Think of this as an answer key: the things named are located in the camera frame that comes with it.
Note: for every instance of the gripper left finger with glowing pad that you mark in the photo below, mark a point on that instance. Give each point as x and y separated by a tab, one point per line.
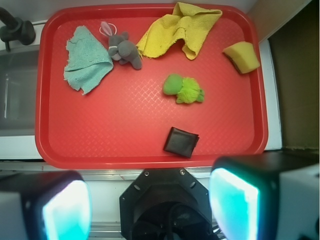
53	205

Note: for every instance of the grey plush bunny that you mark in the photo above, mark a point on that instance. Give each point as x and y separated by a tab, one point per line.
120	48

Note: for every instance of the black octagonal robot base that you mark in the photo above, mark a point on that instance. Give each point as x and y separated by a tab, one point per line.
166	204

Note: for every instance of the metal sink basin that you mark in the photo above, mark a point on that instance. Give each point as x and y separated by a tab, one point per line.
18	85

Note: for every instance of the yellow cloth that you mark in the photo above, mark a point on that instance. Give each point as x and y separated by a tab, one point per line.
187	22

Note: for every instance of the yellow sponge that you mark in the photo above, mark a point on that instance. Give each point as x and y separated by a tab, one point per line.
243	56

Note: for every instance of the red plastic tray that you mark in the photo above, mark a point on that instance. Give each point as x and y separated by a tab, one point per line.
124	122

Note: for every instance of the green fuzzy plush toy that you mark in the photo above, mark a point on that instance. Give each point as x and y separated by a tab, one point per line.
186	89

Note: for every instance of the dark brown leather wallet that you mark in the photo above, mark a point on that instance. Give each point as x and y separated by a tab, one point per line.
181	142

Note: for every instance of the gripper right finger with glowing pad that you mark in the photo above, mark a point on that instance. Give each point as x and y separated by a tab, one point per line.
274	195

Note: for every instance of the light blue cloth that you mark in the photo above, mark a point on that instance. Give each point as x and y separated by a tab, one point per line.
88	61

